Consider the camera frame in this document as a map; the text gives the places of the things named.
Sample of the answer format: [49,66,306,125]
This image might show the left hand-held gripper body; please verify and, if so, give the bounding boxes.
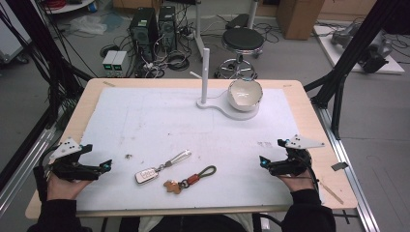
[47,137,102,182]

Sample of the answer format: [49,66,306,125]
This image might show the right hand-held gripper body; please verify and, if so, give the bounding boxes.
[268,133,326,178]

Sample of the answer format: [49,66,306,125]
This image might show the person's left hand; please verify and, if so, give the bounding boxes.
[46,173,94,201]

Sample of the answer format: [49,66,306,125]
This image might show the person's right hand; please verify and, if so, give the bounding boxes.
[278,174,319,193]

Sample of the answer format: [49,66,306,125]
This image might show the grey tape piece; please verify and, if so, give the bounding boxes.
[331,161,350,172]

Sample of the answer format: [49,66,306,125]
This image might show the thin wooden stick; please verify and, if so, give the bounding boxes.
[318,181,345,206]

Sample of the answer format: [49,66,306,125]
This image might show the white eggshell bowl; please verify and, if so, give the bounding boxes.
[226,78,264,113]

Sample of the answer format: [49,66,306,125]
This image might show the white table mat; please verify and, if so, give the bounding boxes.
[75,86,324,213]

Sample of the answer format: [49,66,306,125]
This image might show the grey power supply unit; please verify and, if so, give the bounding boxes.
[112,50,129,78]
[102,49,119,78]

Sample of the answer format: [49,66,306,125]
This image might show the person's lap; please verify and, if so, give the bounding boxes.
[118,214,256,232]

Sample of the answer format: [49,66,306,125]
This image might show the white stand with pole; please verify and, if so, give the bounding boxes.
[189,47,261,122]

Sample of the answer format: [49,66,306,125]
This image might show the black round stool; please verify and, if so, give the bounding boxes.
[214,26,266,80]

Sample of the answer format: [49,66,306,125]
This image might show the clear plastic bag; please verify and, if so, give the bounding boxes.
[68,14,108,36]

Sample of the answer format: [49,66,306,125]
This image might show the brown cardboard box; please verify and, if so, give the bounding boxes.
[276,0,326,41]

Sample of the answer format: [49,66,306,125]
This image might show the large black computer tower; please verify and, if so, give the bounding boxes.
[128,7,160,63]

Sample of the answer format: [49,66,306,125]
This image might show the grey robot device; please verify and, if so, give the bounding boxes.
[330,21,394,74]

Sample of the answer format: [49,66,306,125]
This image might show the black foot pedal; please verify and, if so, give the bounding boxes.
[224,13,250,31]

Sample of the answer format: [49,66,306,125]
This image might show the white floor board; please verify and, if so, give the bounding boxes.
[312,24,406,75]

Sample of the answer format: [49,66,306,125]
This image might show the white metal table leg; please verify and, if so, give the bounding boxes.
[192,0,206,60]

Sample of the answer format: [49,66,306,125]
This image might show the small black computer tower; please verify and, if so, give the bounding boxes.
[157,5,178,53]

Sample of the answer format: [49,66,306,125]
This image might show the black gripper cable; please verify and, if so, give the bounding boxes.
[288,149,321,194]

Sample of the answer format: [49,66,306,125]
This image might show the white car key with strap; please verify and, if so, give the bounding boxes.
[133,149,192,186]

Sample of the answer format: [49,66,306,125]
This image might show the aluminium rail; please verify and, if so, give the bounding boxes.
[0,128,58,218]
[312,103,382,232]

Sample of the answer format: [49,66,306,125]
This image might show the brown leather keychain olive loop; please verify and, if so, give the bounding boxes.
[162,164,218,195]

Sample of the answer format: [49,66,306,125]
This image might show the black frame strut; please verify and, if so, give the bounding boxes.
[303,0,410,141]
[0,0,95,191]

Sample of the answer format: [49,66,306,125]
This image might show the coiled black cable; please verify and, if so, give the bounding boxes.
[164,50,191,73]

